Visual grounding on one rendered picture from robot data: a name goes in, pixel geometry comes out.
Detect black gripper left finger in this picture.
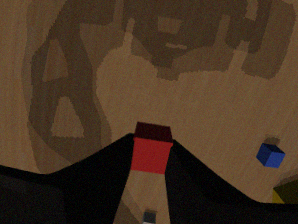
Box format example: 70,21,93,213
0,133,134,224

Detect yellow block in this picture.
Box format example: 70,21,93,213
271,180,298,204

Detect red block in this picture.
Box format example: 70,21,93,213
130,121,174,175

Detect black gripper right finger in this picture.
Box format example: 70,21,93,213
165,140,298,224

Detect blue cube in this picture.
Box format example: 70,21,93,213
255,143,286,168

